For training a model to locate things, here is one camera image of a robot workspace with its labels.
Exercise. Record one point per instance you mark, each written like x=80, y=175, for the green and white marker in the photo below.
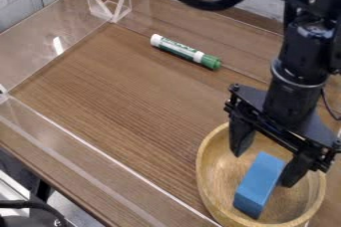
x=185, y=52

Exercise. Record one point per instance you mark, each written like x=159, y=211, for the black metal table leg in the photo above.
x=44, y=191

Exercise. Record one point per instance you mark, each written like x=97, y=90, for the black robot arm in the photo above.
x=312, y=31

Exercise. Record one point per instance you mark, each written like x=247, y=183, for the clear acrylic tray wall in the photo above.
x=105, y=114

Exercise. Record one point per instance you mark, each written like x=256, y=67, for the blue rectangular block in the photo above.
x=257, y=185

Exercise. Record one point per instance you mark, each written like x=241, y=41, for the brown wooden bowl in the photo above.
x=220, y=171

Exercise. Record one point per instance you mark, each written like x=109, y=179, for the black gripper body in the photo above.
x=283, y=111

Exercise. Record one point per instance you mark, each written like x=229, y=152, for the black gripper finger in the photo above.
x=296, y=169
x=241, y=135

